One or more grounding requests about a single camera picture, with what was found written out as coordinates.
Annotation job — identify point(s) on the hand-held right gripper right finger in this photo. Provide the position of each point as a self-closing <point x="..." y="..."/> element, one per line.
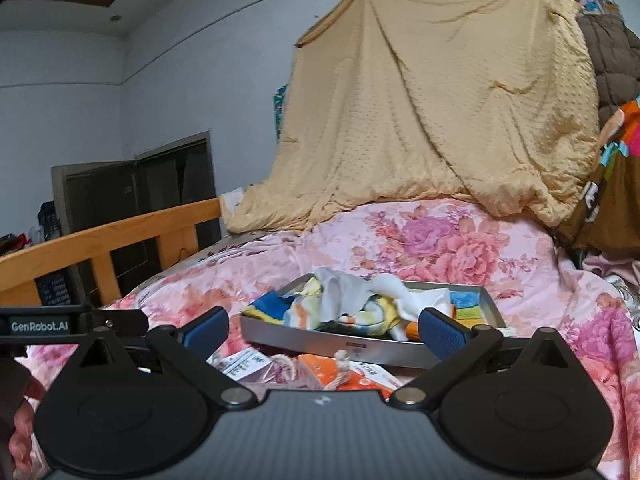
<point x="442" y="332"/>

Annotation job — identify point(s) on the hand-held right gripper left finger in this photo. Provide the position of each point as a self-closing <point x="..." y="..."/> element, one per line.
<point x="207" y="332"/>

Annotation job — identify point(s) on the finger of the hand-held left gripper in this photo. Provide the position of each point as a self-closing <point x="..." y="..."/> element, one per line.
<point x="125" y="320"/>

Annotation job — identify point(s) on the plain white cloth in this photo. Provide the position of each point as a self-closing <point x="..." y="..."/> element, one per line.
<point x="395" y="290"/>

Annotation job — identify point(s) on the blue orange striped cloth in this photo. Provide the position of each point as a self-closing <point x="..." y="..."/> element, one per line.
<point x="300" y="317"/>

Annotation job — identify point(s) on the grey metal tray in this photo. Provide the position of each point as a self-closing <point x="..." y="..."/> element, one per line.
<point x="310" y="345"/>

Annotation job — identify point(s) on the grey cloth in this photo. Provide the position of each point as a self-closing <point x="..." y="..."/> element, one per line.
<point x="340" y="300"/>

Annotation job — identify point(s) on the person's left hand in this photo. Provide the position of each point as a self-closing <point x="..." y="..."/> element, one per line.
<point x="22" y="430"/>

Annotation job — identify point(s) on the yellow green blue cloth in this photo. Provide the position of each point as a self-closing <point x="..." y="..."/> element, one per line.
<point x="465" y="307"/>

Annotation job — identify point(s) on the white pink box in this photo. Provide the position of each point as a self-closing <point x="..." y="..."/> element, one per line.
<point x="245" y="364"/>

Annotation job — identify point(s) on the black plastic basket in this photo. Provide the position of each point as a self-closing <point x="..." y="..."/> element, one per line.
<point x="50" y="220"/>

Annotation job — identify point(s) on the dark grey door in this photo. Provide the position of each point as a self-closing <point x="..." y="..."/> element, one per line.
<point x="165" y="180"/>

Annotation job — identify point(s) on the pink satin cloth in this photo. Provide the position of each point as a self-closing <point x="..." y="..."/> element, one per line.
<point x="610" y="265"/>

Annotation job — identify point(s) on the brown white ornate cloth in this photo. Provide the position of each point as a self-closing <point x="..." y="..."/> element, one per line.
<point x="631" y="295"/>

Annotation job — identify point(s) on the brown garment with colourful stripes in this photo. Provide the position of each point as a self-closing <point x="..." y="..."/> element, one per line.
<point x="620" y="195"/>

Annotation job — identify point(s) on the yellow blanket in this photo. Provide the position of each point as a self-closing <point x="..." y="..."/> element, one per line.
<point x="425" y="100"/>

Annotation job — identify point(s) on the teal patterned cloth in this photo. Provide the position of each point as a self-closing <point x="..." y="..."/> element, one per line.
<point x="280" y="110"/>

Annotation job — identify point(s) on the brown quilted jacket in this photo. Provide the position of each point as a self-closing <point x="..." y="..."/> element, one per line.
<point x="615" y="60"/>

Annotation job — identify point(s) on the wooden bed rail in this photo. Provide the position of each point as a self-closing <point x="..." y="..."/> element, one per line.
<point x="125" y="230"/>

